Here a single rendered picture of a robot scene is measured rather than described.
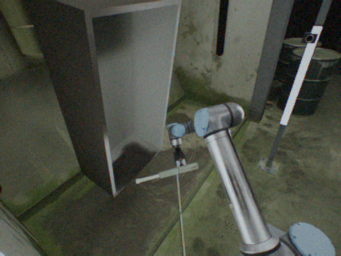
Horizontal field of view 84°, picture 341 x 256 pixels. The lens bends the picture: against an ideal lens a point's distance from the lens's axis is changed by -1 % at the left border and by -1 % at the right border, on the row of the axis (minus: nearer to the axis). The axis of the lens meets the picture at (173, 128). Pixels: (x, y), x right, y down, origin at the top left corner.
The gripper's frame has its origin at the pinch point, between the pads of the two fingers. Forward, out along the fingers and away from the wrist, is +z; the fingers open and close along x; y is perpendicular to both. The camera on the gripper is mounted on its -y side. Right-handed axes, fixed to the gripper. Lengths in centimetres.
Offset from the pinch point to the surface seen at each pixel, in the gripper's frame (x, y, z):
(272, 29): -142, 47, -115
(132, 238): 52, 11, 47
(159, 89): 5, -8, -64
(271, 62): -146, 63, -82
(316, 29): -107, -34, -78
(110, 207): 69, 38, 27
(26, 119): 127, 49, -72
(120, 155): 47, 25, -20
